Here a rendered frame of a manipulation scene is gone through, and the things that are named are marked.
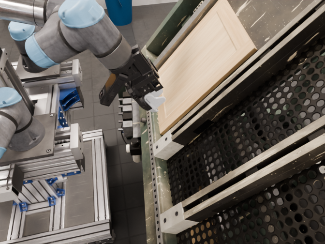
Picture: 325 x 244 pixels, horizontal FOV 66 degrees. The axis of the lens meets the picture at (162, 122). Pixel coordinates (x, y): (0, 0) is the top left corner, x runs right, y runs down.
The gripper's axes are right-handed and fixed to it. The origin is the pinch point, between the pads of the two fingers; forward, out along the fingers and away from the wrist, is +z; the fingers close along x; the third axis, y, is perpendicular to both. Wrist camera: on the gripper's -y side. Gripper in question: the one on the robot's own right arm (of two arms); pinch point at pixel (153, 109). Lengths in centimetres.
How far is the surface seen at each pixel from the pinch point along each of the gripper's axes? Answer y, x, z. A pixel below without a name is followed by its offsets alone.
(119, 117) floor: -74, 120, 110
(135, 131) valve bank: -30, 40, 49
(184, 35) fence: 17, 67, 29
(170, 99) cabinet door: -2, 37, 37
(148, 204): -26.5, -7.9, 39.9
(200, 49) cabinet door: 21, 46, 26
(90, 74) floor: -98, 194, 98
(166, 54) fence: 4, 68, 35
